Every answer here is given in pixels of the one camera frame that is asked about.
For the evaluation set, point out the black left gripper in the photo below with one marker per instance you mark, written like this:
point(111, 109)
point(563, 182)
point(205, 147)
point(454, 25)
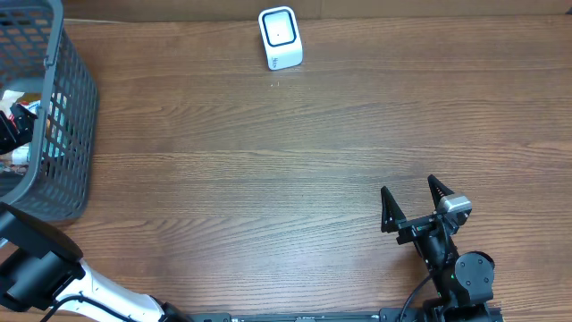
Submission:
point(12, 130)

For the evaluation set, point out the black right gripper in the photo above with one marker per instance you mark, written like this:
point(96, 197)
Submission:
point(417, 226)

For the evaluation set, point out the brown red snack bag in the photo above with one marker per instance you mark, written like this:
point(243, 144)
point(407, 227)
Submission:
point(17, 161)

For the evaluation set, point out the teal wet wipes pack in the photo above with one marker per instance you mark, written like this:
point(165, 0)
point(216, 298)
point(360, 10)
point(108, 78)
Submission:
point(56, 125)

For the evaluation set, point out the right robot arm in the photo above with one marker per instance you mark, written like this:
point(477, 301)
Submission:
point(458, 286)

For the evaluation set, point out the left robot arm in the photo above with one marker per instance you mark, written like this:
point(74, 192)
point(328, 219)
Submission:
point(47, 270)

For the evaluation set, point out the white barcode scanner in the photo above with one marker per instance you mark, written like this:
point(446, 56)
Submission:
point(281, 39)

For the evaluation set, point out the grey plastic mesh basket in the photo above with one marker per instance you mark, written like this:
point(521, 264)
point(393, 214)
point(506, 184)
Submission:
point(37, 56)

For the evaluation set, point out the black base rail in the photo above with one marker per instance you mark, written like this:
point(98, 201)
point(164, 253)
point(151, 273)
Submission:
point(313, 317)

